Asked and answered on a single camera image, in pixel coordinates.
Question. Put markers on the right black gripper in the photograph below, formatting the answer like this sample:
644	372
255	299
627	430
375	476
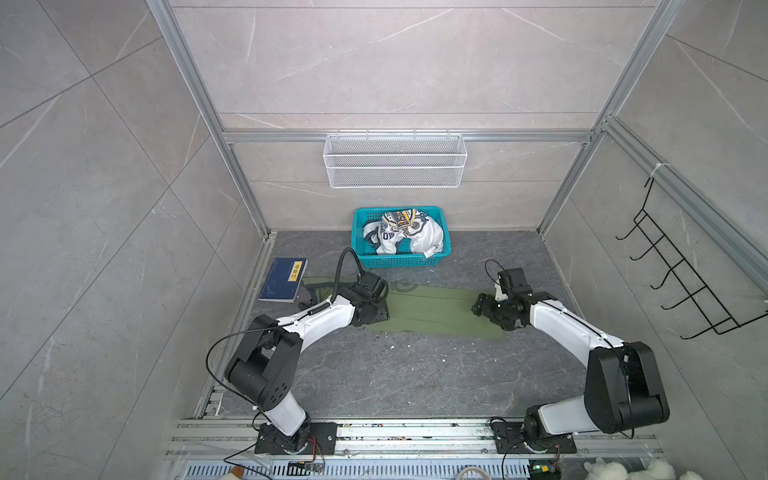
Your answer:
483	307

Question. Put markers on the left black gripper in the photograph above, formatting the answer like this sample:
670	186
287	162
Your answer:
383	311

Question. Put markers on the green tank top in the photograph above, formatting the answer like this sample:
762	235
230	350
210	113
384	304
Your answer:
433	310

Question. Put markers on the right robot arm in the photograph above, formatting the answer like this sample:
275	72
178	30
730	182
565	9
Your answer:
623	388

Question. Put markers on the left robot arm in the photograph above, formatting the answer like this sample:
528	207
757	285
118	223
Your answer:
264	365

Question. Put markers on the white patterned tank top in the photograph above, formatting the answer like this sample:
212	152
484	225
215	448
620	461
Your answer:
425	235

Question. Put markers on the teal plastic basket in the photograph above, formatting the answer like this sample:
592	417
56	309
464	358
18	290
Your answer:
367	255

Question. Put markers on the blue book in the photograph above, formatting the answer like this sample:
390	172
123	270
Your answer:
283	280

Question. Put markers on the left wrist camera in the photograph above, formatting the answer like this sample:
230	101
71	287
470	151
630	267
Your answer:
372	287

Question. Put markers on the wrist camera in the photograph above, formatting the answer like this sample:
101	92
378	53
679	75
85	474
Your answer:
372	287
512	283

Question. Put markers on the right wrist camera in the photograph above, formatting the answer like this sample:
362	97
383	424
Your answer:
512	283

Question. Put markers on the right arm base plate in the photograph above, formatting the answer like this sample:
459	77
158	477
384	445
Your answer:
515	437

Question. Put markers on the white wire mesh shelf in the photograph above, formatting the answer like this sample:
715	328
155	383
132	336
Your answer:
368	161

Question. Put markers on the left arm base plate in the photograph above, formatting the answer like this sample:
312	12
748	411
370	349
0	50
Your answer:
297	439

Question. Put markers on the black wire hook rack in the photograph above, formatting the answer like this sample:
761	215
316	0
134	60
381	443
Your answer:
717	317

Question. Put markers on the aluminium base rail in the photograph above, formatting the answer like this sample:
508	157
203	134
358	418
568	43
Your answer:
404	438

